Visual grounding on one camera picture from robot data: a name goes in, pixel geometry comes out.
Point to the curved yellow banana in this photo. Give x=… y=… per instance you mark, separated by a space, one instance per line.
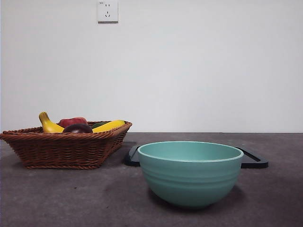
x=48 y=126

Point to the dark purple plum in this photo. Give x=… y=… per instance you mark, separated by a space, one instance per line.
x=78 y=128

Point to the dark rectangular tray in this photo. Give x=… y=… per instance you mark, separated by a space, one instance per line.
x=253 y=163

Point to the teal bowl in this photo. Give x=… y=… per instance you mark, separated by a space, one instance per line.
x=189 y=179

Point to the brown wicker basket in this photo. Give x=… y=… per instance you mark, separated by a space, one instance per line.
x=61 y=151

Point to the dark green vegetable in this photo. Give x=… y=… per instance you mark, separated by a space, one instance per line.
x=98 y=124

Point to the white wall socket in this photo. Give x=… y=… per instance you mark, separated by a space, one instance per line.
x=108 y=11

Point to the red apple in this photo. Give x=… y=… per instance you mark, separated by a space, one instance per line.
x=73 y=121

